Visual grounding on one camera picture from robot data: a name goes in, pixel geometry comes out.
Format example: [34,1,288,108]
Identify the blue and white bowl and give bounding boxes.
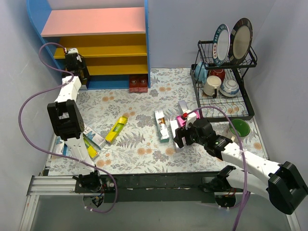
[219,79,240,97]

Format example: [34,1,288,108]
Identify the pink toothpaste box right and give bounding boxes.
[194,111,200,119]

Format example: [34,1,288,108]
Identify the pink toothpaste box left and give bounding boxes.
[176,115,193,146]

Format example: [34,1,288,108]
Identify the black wire dish rack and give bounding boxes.
[190,40,257,120]

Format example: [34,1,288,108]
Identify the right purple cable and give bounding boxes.
[189,106,251,231]

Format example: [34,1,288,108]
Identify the blue shelf with coloured boards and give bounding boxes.
[26,0,151,90]

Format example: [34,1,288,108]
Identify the red ceramic bowl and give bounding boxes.
[208,69,225,82]

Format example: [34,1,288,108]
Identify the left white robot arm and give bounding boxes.
[47,48,103,193]

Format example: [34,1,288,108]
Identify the pink toothpaste box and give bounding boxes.
[194,111,200,119]
[176,115,193,146]

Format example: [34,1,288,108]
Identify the plain silver toothpaste box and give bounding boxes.
[170,120,183,153]

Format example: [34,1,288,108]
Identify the cream mug with dark handle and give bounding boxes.
[203,76,222,98]

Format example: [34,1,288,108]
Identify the yellow toothpaste box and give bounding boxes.
[83,138,98,159]
[105,116,128,144]

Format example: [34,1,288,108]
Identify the yellow toothpaste box front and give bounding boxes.
[83,138,98,159]

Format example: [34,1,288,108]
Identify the silver blue R.O box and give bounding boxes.
[83,124,106,150]

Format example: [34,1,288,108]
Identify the white plate with green rim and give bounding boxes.
[212,24,230,66]

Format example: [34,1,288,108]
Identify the light blue cup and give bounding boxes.
[194,61,208,84]

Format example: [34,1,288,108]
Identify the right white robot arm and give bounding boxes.
[174,118,308,215]

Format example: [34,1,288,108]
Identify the dark rimmed grey plate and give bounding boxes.
[228,18,253,65]

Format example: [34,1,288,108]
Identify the silver teal toothpaste box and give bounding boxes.
[154,110,170,143]

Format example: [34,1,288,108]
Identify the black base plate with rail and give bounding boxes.
[19,172,301,231]

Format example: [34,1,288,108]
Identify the green mug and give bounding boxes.
[229,119,250,138]

